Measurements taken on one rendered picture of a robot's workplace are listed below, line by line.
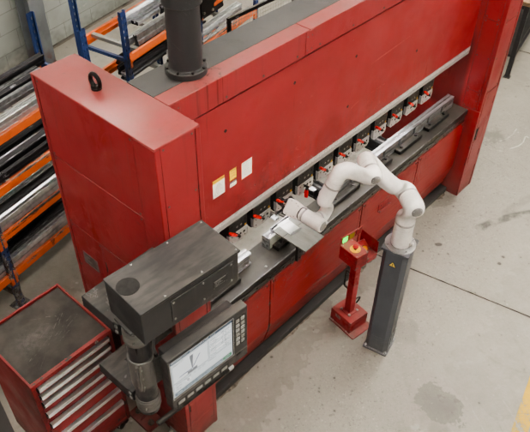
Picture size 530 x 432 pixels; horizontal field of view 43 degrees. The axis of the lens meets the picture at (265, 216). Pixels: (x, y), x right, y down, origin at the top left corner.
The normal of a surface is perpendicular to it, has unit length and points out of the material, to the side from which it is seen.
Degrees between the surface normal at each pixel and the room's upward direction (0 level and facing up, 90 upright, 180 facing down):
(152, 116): 0
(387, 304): 90
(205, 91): 90
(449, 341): 0
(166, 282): 0
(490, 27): 90
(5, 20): 90
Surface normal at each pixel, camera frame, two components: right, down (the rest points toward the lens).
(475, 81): -0.67, 0.50
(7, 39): 0.86, 0.36
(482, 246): 0.02, -0.73
